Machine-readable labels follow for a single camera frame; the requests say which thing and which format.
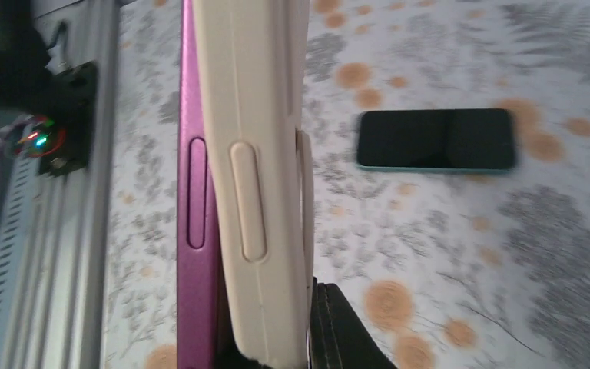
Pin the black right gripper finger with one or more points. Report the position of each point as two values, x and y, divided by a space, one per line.
338 338

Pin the black bare phone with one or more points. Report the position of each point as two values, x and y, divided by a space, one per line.
198 250

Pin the black phone from case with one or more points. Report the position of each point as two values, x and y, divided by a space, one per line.
463 140

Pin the beige phone case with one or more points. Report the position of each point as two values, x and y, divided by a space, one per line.
251 60

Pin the floral patterned table mat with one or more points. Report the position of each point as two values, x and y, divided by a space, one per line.
451 271

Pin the aluminium front rail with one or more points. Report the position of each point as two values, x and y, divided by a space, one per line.
56 318

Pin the white slotted cable duct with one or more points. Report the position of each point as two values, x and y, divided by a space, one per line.
13 224

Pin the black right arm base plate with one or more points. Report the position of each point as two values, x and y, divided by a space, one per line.
73 117

